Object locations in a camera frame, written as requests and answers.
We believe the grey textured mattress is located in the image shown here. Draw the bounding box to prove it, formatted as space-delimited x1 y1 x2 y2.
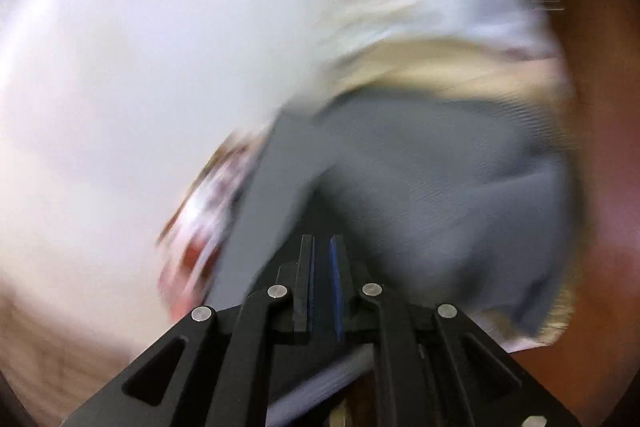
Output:
204 85 586 427

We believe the white patterned bedsheet pile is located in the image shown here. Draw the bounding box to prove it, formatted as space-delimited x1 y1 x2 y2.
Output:
312 0 567 109

